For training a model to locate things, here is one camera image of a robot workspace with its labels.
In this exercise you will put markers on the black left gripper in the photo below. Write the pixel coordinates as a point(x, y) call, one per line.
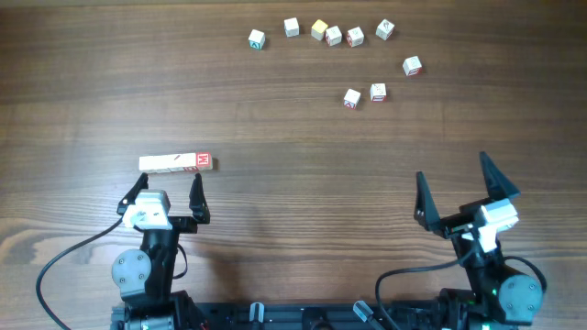
point(187, 225)

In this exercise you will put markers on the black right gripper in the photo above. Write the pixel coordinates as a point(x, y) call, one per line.
point(498, 187)

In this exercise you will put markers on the letter B wooden block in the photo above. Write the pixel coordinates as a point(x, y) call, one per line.
point(175, 163)

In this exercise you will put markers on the green soccer ball block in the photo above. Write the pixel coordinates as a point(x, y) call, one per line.
point(147, 164)

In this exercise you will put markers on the blue top spiral block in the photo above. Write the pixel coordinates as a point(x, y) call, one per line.
point(188, 162)

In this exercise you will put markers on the red top wooden block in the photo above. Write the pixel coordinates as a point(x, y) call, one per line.
point(204, 161)

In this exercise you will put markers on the red letter A block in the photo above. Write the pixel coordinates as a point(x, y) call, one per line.
point(351, 99)

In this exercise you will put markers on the red letter M block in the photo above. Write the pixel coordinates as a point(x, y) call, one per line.
point(160, 164)

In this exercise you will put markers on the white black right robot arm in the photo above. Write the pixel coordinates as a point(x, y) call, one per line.
point(500, 296)

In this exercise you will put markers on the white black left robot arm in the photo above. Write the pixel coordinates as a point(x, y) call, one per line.
point(144, 275)

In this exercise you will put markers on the red letter I block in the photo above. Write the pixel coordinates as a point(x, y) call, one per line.
point(378, 92)

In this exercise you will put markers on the red letter Y block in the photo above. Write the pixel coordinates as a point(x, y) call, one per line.
point(412, 66)

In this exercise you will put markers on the green letter A block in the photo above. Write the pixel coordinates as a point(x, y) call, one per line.
point(256, 39)

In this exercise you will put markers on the red number 6 block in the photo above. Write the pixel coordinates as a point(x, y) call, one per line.
point(385, 29)

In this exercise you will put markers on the red drawing wooden block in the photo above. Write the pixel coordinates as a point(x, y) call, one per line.
point(355, 37)

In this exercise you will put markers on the plain white wooden block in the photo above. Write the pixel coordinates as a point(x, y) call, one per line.
point(291, 27)

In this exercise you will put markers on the apple picture wooden block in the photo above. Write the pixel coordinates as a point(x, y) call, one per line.
point(333, 36)

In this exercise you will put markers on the yellow top wooden block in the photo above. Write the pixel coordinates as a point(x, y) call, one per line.
point(318, 30)

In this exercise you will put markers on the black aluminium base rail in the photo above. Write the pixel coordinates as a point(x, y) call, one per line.
point(407, 315)

